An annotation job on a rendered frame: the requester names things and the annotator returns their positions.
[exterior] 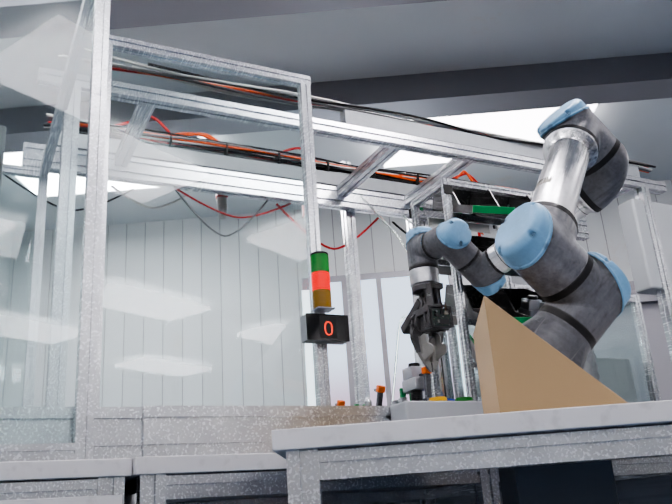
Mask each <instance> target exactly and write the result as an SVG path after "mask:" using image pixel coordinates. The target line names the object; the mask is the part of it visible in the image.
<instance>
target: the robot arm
mask: <svg viewBox="0 0 672 504"><path fill-rule="evenodd" d="M537 133H538V135H539V137H540V138H541V139H543V140H544V144H543V149H542V151H543V157H544V159H545V163H544V166H543V168H542V171H541V174H540V177H539V180H538V183H537V186H536V188H535V191H534V194H533V197H532V200H531V202H527V203H524V204H522V205H520V206H519V207H517V208H516V209H515V210H513V211H512V212H511V213H510V214H509V215H508V216H507V217H506V218H505V222H504V223H503V224H501V225H500V227H499V229H498V231H497V234H496V237H495V243H494V244H493V245H492V246H490V247H489V248H488V249H487V250H485V251H484V252H481V251H480V250H479V249H478V248H477V247H476V246H475V245H474V244H473V243H472V242H471V237H472V234H471V230H470V229H469V227H468V224H467V223H466V222H465V221H463V220H461V219H459V218H453V219H450V220H447V221H445V222H442V223H441V224H439V225H438V226H437V227H435V228H433V229H432V228H430V227H426V226H420V227H416V228H412V229H410V230H409V231H407V233H406V250H407V258H408V267H409V279H410V287H411V288H412V294H413V295H415V296H419V298H417V300H416V301H415V303H414V305H413V307H412V308H411V310H410V312H409V314H408V315H407V317H406V319H405V320H404V322H403V324H402V326H401V330H402V333H403V334H410V339H411V342H412V344H413V346H414V349H415V351H416V353H418V356H419V358H420V359H421V361H422V362H423V364H424V365H425V367H426V368H427V369H428V371H429V372H434V371H435V370H436V368H437V366H438V363H439V359H440V358H441V357H442V356H444V355H445V354H446V352H447V346H446V345H444V344H442V343H443V338H444V335H443V332H446V331H448V330H449V329H450V328H452V327H454V324H453V316H452V308H451V306H446V304H445V302H442V301H441V293H440V290H441V289H443V283H440V280H439V271H438V261H437V260H438V259H440V258H442V257H444V258H445V259H446V260H447V261H448V262H449V263H450V264H451V265H452V266H453V267H454V268H455V269H457V271H459V272H460V273H461V274H462V275H463V276H464V277H465V278H466V279H467V280H468V281H469V282H470V283H471V285H472V286H473V287H474V288H476V289H477V290H478V291H479V292H480V293H482V294H483V295H485V296H491V295H493V294H495V293H497V292H498V291H499V289H500V288H502V287H503V286H504V284H505V282H506V276H505V275H504V274H505V273H507V272H508V271H510V270H511V269H513V270H514V271H515V272H516V273H517V274H518V275H519V276H520V277H521V278H522V279H523V280H524V281H525V282H526V283H527V284H528V285H529V286H530V287H531V288H532V289H533V290H534V291H535V292H536V293H537V294H538V295H539V296H540V297H541V298H542V299H543V300H544V301H545V303H544V304H543V306H542V307H541V308H540V310H539V311H538V312H537V313H536V314H535V315H534V316H533V317H532V318H530V319H529V320H527V321H525V322H524V323H522V324H523V325H524V326H526V327H527V328H528V329H530V330H531V331H532V332H534V333H535V334H536V335H538V336H539V337H540V338H542V339H543V340H544V341H546V342H547V343H548V344H550V345H551V346H552V347H554V348H555V349H556V350H558V351H559V352H560V353H562V354H563V355H565V356H566V357H567V358H569V359H570V360H571V361H573V362H574V363H575V364H577V365H578V366H579V367H581V368H582V369H583V368H584V365H585V362H586V359H587V356H588V354H589V353H590V351H591V350H592V349H593V347H594V346H595V345H596V343H597V342H598V341H599V340H600V338H601V337H602V336H603V334H604V333H605V332H606V330H607V329H608V328H609V327H610V325H611V324H612V323H613V321H614V320H615V319H616V317H618V316H619V315H620V314H621V313H622V311H623V309H624V307H625V305H626V304H627V302H628V301H629V299H630V296H631V286H630V283H629V280H628V278H627V277H626V275H625V274H624V272H623V271H622V270H621V269H620V268H619V267H618V266H617V265H616V264H615V263H614V262H613V261H609V260H608V258H607V257H606V256H604V255H602V254H600V253H597V252H593V251H590V252H586V251H585V250H584V249H583V248H582V247H581V245H580V244H579V243H578V242H577V241H576V239H577V235H578V230H579V226H578V221H579V220H581V219H582V218H583V217H585V216H586V215H588V214H589V213H598V212H600V211H601V210H602V209H604V208H605V207H606V206H608V205H609V204H610V203H611V202H612V201H613V200H614V199H615V197H616V196H617V195H618V193H619V192H620V190H621V188H622V187H623V185H624V182H625V180H626V177H627V174H628V169H629V159H628V154H627V151H626V149H625V147H624V145H623V144H622V143H621V142H620V141H619V140H618V139H617V138H616V137H615V136H614V135H613V134H612V132H611V131H610V130H609V129H608V128H607V127H606V126H605V125H604V124H603V123H602V121H601V120H600V119H599V118H598V117H597V116H596V115H595V114H594V113H593V112H592V110H591V109H590V107H589V106H587V105H586V104H585V103H584V102H583V101H582V100H580V99H573V100H571V101H569V102H567V103H565V104H564V105H562V106H561V107H559V108H558V109H557V110H555V111H554V112H553V113H552V114H551V115H549V116H548V117H547V118H546V119H545V120H544V121H543V122H542V123H541V124H540V125H539V127H538V128H537ZM442 303H444V304H442ZM450 315H451V317H450ZM427 334H428V335H429V336H430V337H431V336H432V338H431V339H429V340H428V336H427Z"/></svg>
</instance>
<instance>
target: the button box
mask: <svg viewBox="0 0 672 504"><path fill-rule="evenodd" d="M390 414H391V421H397V420H410V419H423V418H436V417H450V416H463V415H476V414H484V413H483V406H482V401H408V400H406V401H404V402H401V403H398V404H395V405H394V404H393V405H391V406H390Z"/></svg>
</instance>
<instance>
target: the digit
mask: <svg viewBox="0 0 672 504"><path fill-rule="evenodd" d="M319 320H320V336H321V338H330V339H337V326H336V316H320V315H319Z"/></svg>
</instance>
